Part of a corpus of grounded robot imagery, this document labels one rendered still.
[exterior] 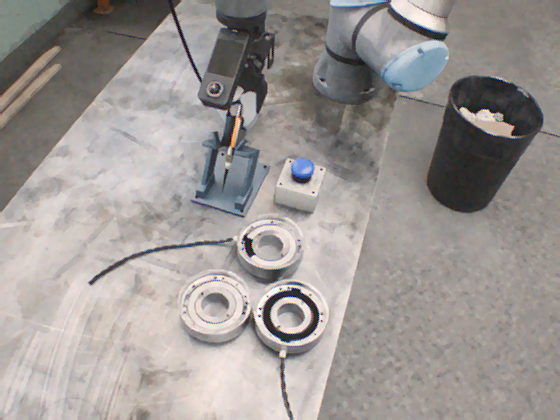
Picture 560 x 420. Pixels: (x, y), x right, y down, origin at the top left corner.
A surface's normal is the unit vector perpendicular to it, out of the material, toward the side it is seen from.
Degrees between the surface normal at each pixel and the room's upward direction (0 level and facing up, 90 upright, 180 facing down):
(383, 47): 71
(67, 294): 0
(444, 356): 0
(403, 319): 0
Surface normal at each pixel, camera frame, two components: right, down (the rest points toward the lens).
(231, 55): -0.09, -0.15
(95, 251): 0.06, -0.63
